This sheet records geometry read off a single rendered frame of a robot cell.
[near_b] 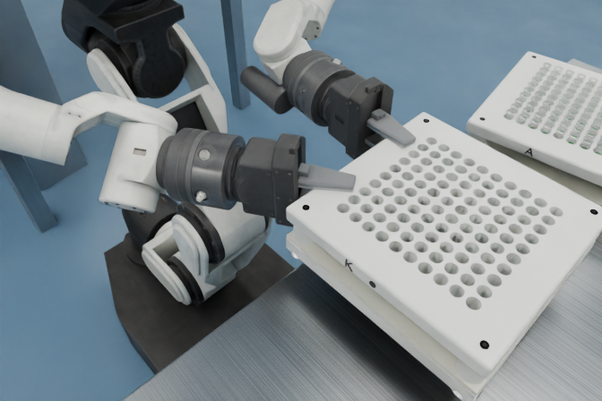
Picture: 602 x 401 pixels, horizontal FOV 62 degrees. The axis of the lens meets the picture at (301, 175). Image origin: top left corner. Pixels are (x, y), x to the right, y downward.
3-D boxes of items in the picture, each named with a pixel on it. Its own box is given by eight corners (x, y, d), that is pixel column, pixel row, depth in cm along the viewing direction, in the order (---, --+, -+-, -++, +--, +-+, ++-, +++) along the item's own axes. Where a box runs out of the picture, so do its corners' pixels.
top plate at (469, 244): (284, 219, 54) (284, 207, 52) (420, 122, 66) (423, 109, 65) (484, 382, 41) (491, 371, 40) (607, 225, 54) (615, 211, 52)
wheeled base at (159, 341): (81, 300, 154) (43, 231, 131) (216, 212, 180) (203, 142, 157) (204, 464, 121) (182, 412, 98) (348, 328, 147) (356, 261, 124)
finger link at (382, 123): (399, 150, 59) (365, 124, 63) (419, 140, 60) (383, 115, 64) (401, 140, 58) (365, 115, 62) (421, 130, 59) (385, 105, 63)
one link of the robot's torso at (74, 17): (67, 55, 104) (36, -29, 92) (122, 34, 111) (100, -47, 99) (137, 115, 90) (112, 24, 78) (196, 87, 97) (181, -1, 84)
